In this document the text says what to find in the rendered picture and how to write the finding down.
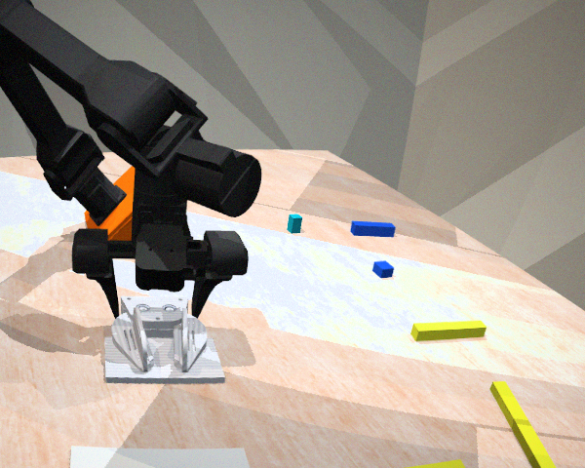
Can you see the blue rectangular block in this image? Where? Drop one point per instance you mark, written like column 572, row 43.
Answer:
column 374, row 229

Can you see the white flat rectangular plate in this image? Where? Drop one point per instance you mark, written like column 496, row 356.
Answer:
column 88, row 457

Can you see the small teal block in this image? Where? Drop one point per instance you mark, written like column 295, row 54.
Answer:
column 294, row 223

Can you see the yellow long bar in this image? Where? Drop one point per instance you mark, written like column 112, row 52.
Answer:
column 536, row 454

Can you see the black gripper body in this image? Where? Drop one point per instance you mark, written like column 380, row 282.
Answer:
column 92, row 252

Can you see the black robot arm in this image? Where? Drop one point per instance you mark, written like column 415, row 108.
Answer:
column 127, row 106

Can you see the yellow rectangular block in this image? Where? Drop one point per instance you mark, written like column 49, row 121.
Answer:
column 448, row 464

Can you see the yellow rectangular bar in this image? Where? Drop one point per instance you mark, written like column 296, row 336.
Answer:
column 447, row 330

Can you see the small blue cube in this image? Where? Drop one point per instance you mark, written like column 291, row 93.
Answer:
column 383, row 269

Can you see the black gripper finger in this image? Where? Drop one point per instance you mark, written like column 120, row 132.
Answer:
column 203, row 288
column 108, row 284

